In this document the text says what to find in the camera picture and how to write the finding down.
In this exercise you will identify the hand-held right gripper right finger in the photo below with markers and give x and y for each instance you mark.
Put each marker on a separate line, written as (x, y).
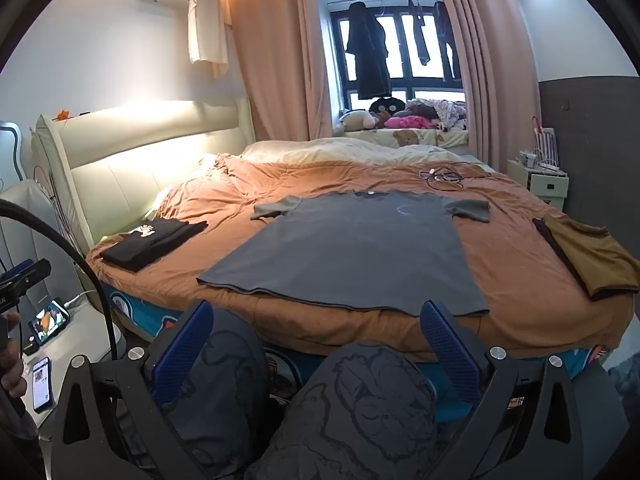
(447, 347)

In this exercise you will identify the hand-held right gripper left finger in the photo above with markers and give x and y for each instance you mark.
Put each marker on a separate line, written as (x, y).
(182, 347)

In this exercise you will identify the grey t-shirt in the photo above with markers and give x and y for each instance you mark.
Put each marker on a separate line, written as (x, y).
(350, 250)

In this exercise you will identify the person's left forearm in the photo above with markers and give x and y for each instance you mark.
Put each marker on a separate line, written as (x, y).
(17, 445)

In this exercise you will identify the person's left hand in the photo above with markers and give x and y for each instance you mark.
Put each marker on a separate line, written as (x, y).
(11, 377)

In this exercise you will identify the phone with lit screen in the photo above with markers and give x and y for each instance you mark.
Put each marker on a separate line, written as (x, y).
(50, 321)

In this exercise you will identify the white bedside table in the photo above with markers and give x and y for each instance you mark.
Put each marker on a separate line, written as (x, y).
(85, 330)

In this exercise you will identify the orange blanket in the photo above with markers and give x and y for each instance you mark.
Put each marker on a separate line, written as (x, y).
(500, 280)

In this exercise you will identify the black printed folded t-shirt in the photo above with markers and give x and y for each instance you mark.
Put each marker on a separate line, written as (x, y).
(150, 247)

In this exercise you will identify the smartphone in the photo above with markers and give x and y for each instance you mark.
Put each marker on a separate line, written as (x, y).
(42, 385)

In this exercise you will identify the person's patterned grey pants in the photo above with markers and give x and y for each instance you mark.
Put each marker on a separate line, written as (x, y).
(350, 410)

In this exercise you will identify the cream padded headboard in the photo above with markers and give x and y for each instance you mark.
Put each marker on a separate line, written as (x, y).
(150, 170)

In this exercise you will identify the small orange toy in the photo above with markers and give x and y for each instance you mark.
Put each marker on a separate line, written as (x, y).
(62, 114)

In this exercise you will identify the white bedside cabinet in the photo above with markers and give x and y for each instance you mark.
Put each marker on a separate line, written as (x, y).
(542, 187)

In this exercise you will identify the bear print cushion mat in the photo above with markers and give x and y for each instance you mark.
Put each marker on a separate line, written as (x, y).
(405, 137)

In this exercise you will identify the pink cloth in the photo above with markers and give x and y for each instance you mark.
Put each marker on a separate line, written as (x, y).
(407, 122)

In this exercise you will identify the striped paper bag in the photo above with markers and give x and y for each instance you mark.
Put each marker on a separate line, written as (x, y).
(545, 140)

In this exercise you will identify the cream duvet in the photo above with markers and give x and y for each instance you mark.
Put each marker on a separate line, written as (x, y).
(325, 152)

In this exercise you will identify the white plush toy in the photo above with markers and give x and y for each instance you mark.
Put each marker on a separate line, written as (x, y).
(357, 121)

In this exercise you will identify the black plush toy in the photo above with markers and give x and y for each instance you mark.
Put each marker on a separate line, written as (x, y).
(386, 105)

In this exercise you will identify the black framed window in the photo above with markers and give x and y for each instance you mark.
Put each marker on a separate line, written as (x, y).
(407, 82)

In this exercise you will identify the pink curtain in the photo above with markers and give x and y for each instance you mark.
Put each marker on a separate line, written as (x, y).
(480, 60)
(275, 60)

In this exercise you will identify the black hanging coat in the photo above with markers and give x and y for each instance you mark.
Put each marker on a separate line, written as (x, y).
(367, 50)

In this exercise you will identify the dark hanging garment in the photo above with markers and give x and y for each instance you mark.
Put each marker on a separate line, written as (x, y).
(446, 35)

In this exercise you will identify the dark hanging trousers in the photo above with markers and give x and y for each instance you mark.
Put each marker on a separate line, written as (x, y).
(422, 35)

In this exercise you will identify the white hanging shirt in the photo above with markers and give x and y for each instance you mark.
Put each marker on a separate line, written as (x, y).
(205, 20)

